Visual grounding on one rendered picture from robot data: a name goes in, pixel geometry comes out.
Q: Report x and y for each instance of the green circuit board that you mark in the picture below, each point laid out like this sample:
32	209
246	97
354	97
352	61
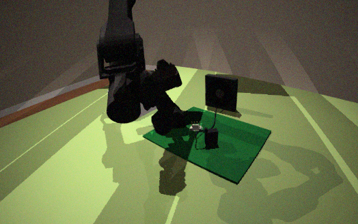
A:
238	143

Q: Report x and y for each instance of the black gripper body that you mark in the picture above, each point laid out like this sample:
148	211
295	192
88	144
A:
168	115

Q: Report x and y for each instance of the black cooling fan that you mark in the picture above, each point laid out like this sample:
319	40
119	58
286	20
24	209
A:
221	90

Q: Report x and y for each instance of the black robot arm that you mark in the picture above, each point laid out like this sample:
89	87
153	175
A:
122	48

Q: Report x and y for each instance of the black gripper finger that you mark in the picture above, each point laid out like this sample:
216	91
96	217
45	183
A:
168	99
182	124

